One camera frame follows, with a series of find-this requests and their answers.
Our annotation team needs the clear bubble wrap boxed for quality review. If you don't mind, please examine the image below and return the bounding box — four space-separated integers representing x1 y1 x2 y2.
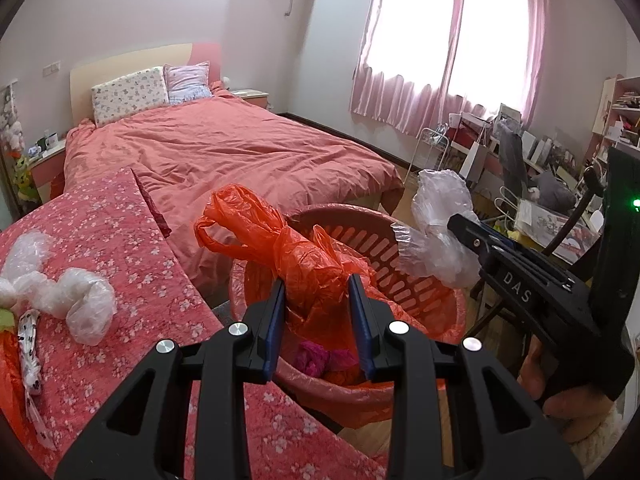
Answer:
1 231 116 346

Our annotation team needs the white clear plastic bag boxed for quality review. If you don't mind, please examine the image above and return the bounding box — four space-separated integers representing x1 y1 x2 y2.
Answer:
392 169 480 288

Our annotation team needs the orange plastic bag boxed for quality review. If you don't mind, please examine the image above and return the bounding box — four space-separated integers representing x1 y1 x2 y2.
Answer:
193 184 381 361

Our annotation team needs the red plastic bag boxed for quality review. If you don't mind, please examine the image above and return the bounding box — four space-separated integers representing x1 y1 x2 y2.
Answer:
0 330 29 444

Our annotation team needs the green plastic bag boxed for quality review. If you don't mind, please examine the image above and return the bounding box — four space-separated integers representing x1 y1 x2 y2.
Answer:
0 309 16 333

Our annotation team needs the person right hand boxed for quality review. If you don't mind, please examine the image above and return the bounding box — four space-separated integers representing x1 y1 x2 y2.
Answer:
518 337 614 444

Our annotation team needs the dark wooden chair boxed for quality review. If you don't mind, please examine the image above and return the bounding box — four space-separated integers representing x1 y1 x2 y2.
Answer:
464 164 606 340

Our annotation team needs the cluttered desk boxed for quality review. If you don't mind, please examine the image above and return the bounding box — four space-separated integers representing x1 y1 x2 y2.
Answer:
458 106 578 216

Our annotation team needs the red floral tablecloth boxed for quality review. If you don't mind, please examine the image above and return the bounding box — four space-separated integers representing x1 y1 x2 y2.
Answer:
1 169 385 479

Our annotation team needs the bookshelf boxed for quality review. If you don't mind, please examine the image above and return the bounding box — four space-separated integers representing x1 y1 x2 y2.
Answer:
585 75 639 166

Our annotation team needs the red plastic laundry basket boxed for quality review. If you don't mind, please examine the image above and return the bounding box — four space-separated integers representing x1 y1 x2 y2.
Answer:
228 202 468 430

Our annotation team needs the left pink nightstand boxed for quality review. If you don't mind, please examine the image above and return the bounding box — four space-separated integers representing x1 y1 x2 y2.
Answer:
30 141 66 203

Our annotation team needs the pink nightstand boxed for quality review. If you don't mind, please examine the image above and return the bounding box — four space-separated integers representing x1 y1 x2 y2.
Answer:
230 89 269 110
30 141 66 203

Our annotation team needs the bed with salmon duvet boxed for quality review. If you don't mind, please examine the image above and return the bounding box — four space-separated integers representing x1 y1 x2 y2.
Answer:
64 89 405 296

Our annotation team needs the hanging plush toy organizer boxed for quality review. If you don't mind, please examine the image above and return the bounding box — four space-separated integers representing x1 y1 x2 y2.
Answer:
1 82 41 214

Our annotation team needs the pink window curtain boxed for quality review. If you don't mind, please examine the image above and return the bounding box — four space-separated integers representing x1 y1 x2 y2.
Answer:
350 0 550 136

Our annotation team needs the floral white pillow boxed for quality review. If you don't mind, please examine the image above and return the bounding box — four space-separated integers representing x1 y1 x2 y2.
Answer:
91 66 168 126

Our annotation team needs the pink striped pillow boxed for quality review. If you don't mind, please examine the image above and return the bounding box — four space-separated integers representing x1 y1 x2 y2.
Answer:
164 62 213 105

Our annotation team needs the right pink nightstand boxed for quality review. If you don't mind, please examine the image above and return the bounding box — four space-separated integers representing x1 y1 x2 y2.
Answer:
230 89 269 110

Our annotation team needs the beige pink headboard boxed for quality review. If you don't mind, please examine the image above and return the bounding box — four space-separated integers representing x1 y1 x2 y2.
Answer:
70 42 222 126

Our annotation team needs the white wire trolley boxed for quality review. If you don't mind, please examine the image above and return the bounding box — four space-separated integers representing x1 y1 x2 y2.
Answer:
402 122 450 184

